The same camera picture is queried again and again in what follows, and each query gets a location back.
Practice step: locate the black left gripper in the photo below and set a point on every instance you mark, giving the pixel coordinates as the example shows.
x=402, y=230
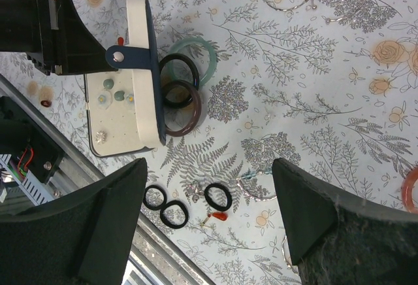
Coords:
x=53, y=37

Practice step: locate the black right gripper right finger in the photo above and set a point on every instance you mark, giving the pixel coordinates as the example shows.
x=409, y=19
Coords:
x=336, y=237

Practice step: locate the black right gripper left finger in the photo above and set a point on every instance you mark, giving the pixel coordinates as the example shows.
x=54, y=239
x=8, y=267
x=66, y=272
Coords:
x=84, y=236

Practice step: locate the cream and navy jewelry box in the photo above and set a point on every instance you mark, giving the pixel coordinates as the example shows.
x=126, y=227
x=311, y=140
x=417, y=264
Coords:
x=129, y=128

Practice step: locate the black bangle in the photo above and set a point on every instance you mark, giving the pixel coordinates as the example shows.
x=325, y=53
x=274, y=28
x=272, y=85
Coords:
x=195, y=76

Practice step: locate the dark purple bangle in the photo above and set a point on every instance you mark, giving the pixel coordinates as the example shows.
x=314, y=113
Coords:
x=195, y=112

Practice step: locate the pale green jade bangle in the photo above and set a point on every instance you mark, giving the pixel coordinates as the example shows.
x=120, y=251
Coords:
x=212, y=65

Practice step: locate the green stone pendant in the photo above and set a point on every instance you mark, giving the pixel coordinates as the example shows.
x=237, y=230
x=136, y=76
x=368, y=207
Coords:
x=119, y=95
x=108, y=84

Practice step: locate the red bead on table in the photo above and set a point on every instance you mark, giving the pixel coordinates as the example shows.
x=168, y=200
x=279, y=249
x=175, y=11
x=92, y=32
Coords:
x=46, y=103

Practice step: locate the blue flower earring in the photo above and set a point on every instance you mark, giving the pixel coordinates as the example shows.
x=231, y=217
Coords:
x=103, y=100
x=130, y=99

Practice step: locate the orange-red bangle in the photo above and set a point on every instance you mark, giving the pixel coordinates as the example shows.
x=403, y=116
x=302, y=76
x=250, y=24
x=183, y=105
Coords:
x=407, y=190

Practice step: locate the silver snowflake earring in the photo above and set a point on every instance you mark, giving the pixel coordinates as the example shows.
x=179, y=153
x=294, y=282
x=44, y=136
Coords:
x=100, y=137

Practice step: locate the silver sequin flower earring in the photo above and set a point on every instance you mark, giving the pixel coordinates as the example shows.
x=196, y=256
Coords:
x=194, y=192

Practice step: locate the floral table mat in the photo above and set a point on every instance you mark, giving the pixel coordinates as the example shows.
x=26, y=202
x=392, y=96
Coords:
x=339, y=100

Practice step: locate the aluminium rail frame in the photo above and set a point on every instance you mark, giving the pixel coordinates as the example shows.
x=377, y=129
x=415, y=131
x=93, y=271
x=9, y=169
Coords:
x=154, y=258

